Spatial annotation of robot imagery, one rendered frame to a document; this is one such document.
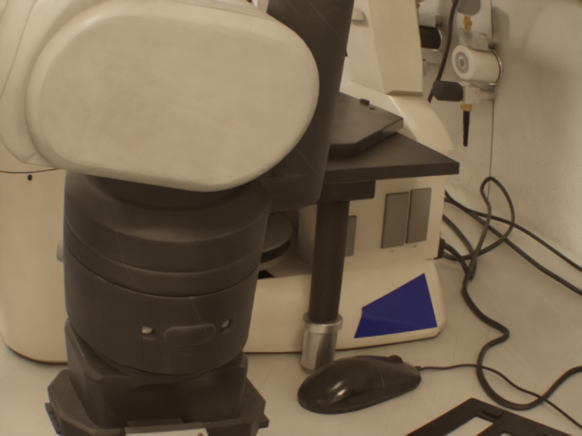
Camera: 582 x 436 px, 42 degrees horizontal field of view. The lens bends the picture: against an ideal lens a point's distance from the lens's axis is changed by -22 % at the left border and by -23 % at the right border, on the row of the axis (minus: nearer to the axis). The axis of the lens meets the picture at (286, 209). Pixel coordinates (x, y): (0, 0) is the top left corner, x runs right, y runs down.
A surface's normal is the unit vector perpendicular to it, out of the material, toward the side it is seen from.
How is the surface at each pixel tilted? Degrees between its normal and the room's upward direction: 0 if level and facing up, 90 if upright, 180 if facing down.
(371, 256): 90
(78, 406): 12
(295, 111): 102
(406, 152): 0
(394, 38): 90
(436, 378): 0
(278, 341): 90
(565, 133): 90
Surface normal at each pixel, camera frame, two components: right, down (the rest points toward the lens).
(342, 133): 0.06, -0.95
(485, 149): -0.88, 0.09
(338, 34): 0.68, 0.44
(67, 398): 0.16, -0.87
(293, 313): 0.26, 0.15
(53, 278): 0.47, 0.29
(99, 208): -0.22, -0.36
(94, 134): 0.42, 0.49
